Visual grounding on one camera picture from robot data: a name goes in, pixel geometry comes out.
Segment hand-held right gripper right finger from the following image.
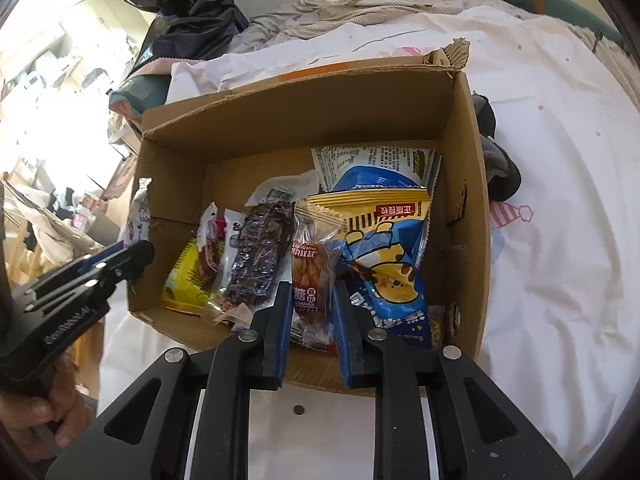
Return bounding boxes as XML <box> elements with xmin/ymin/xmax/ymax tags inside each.
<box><xmin>332</xmin><ymin>280</ymin><xmax>573</xmax><ymax>480</ymax></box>

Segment black plastic bag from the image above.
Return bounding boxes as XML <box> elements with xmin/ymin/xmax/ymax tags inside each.
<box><xmin>107</xmin><ymin>0</ymin><xmax>251</xmax><ymax>61</ymax></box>

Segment green pillow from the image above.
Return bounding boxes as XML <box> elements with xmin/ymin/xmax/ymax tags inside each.
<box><xmin>480</xmin><ymin>0</ymin><xmax>626</xmax><ymax>46</ymax></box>

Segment clear fried twist snack packet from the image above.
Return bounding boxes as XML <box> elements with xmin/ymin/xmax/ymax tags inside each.
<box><xmin>289</xmin><ymin>199</ymin><xmax>346</xmax><ymax>356</ymax></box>

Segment crumpled floral blanket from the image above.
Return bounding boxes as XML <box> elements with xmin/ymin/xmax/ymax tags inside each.
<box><xmin>230</xmin><ymin>0</ymin><xmax>486</xmax><ymax>53</ymax></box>

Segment red clear snack packet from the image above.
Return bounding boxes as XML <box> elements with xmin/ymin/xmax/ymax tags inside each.
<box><xmin>195</xmin><ymin>202</ymin><xmax>226</xmax><ymax>286</ymax></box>

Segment dark grey cloth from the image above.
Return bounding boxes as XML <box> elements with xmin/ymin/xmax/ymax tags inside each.
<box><xmin>472</xmin><ymin>92</ymin><xmax>522</xmax><ymax>201</ymax></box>

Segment person's left hand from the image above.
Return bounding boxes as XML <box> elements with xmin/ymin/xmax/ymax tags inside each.
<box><xmin>0</xmin><ymin>355</ymin><xmax>93</xmax><ymax>466</ymax></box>

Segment dark brown snack packet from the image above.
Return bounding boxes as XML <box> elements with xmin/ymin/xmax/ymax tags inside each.
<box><xmin>215</xmin><ymin>199</ymin><xmax>297</xmax><ymax>328</ymax></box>

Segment blue cartoon bear snack bag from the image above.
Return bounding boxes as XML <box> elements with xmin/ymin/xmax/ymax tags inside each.
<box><xmin>305</xmin><ymin>187</ymin><xmax>433</xmax><ymax>351</ymax></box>

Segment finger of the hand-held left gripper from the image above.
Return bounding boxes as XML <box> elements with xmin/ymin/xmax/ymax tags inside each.
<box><xmin>30</xmin><ymin>240</ymin><xmax>156</xmax><ymax>311</ymax></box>
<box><xmin>22</xmin><ymin>241</ymin><xmax>126</xmax><ymax>297</ymax></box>

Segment teal orange mat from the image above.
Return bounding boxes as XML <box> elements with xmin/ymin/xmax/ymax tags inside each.
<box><xmin>110</xmin><ymin>60</ymin><xmax>173</xmax><ymax>126</ymax></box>

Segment brown cardboard box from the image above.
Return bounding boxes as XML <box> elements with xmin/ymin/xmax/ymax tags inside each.
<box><xmin>125</xmin><ymin>40</ymin><xmax>493</xmax><ymax>396</ymax></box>

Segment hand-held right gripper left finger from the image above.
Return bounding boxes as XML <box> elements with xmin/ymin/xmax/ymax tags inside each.
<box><xmin>45</xmin><ymin>281</ymin><xmax>293</xmax><ymax>480</ymax></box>

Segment white and blue snack bag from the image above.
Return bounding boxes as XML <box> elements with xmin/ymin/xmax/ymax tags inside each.
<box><xmin>311</xmin><ymin>144</ymin><xmax>443</xmax><ymax>196</ymax></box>

